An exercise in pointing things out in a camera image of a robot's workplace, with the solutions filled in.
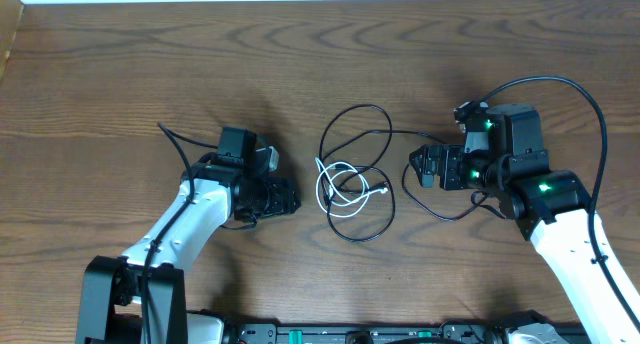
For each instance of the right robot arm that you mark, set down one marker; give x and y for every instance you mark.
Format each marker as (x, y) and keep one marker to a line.
(504, 155)

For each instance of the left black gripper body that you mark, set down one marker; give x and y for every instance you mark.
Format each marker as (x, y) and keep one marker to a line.
(267, 198)

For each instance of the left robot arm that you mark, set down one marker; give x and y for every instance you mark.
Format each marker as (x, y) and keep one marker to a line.
(139, 296)

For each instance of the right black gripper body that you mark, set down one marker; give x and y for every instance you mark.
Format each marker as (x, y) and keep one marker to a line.
(460, 170)

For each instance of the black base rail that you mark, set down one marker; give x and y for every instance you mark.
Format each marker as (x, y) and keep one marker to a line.
(456, 331)

